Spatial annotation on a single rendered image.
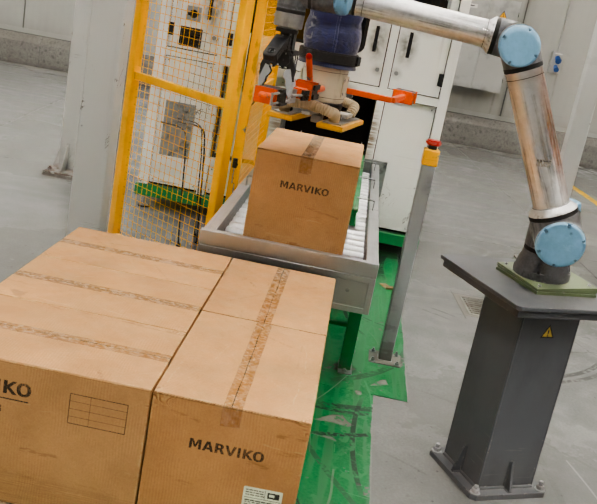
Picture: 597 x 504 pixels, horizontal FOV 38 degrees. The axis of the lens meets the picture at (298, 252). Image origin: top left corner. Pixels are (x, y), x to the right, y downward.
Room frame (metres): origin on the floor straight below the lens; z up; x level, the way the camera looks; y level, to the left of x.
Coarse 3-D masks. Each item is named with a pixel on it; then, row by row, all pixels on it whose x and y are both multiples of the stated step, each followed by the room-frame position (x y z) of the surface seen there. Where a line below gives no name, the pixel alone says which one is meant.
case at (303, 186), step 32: (256, 160) 3.26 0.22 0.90; (288, 160) 3.26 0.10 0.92; (320, 160) 3.25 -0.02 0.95; (352, 160) 3.37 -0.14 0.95; (256, 192) 3.26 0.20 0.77; (288, 192) 3.26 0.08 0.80; (320, 192) 3.25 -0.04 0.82; (352, 192) 3.24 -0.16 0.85; (256, 224) 3.26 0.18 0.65; (288, 224) 3.25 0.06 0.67; (320, 224) 3.25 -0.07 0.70
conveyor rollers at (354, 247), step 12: (360, 192) 4.75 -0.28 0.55; (360, 204) 4.46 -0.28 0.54; (240, 216) 3.76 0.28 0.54; (360, 216) 4.19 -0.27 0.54; (228, 228) 3.50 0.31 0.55; (240, 228) 3.58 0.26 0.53; (348, 228) 3.92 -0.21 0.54; (360, 228) 3.93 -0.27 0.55; (348, 240) 3.67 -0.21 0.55; (360, 240) 3.74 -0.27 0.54; (348, 252) 3.48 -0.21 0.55; (360, 252) 3.56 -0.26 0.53
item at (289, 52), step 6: (276, 30) 2.72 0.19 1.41; (282, 30) 2.70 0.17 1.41; (288, 30) 2.70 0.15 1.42; (294, 30) 2.71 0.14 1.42; (294, 36) 2.76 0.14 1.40; (294, 42) 2.77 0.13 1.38; (288, 48) 2.73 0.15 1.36; (294, 48) 2.78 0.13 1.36; (282, 54) 2.70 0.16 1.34; (288, 54) 2.70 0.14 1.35; (294, 54) 2.73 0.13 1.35; (282, 60) 2.70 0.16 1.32; (288, 60) 2.70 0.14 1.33; (294, 60) 2.75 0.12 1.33; (282, 66) 2.70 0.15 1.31
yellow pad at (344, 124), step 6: (324, 120) 3.15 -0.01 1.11; (342, 120) 3.24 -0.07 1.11; (348, 120) 3.27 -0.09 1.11; (354, 120) 3.32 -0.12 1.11; (360, 120) 3.38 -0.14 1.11; (318, 126) 3.11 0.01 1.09; (324, 126) 3.11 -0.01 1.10; (330, 126) 3.10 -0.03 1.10; (336, 126) 3.10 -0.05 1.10; (342, 126) 3.12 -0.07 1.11; (348, 126) 3.17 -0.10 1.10; (354, 126) 3.27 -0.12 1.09
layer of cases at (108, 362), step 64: (64, 256) 2.77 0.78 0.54; (128, 256) 2.89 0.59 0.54; (192, 256) 3.03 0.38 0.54; (0, 320) 2.16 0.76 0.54; (64, 320) 2.24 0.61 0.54; (128, 320) 2.33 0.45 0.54; (192, 320) 2.41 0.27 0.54; (256, 320) 2.51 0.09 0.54; (320, 320) 2.62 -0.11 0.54; (0, 384) 1.93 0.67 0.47; (64, 384) 1.93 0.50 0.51; (128, 384) 1.92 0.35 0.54; (192, 384) 1.99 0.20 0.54; (256, 384) 2.06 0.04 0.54; (0, 448) 1.93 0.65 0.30; (64, 448) 1.93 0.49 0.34; (128, 448) 1.92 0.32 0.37; (192, 448) 1.91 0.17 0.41; (256, 448) 1.91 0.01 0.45
